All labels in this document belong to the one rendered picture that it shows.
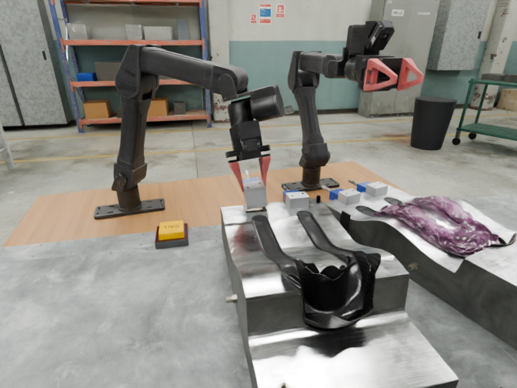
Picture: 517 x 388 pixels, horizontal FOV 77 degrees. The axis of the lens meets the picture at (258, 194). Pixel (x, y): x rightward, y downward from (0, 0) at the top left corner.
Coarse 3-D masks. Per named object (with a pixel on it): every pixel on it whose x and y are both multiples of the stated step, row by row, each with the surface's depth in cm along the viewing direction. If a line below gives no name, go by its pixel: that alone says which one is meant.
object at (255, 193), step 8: (248, 176) 85; (248, 184) 78; (256, 184) 78; (248, 192) 76; (256, 192) 76; (264, 192) 77; (248, 200) 77; (256, 200) 78; (264, 200) 78; (248, 208) 78
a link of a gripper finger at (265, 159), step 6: (252, 150) 74; (258, 150) 74; (240, 156) 74; (246, 156) 74; (252, 156) 74; (258, 156) 74; (264, 156) 74; (270, 156) 75; (264, 162) 75; (264, 168) 75; (264, 174) 76; (264, 180) 77
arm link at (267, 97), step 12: (228, 84) 70; (228, 96) 71; (240, 96) 72; (252, 96) 72; (264, 96) 71; (276, 96) 71; (252, 108) 72; (264, 108) 71; (276, 108) 70; (264, 120) 74
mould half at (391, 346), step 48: (240, 240) 68; (288, 240) 68; (336, 240) 68; (240, 288) 52; (288, 288) 48; (384, 288) 50; (288, 336) 48; (336, 336) 49; (384, 336) 49; (336, 384) 42; (384, 384) 42; (432, 384) 42
